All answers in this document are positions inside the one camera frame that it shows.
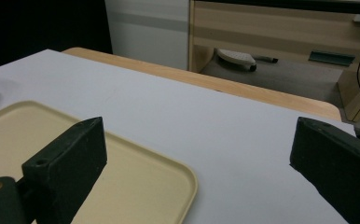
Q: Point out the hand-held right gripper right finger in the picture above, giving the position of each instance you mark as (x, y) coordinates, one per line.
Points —
(339, 161)

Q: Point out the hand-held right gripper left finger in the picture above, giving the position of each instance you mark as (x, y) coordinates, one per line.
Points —
(72, 155)

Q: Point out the beige plastic tray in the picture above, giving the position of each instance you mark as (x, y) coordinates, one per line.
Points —
(141, 183)

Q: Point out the green flat bar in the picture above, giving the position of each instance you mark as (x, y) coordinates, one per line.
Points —
(330, 57)

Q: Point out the wooden table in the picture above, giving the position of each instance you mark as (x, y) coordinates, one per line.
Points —
(231, 87)

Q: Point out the white foot pedal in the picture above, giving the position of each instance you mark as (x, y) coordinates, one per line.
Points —
(235, 57)

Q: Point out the light wooden desk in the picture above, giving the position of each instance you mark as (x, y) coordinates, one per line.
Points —
(262, 34)

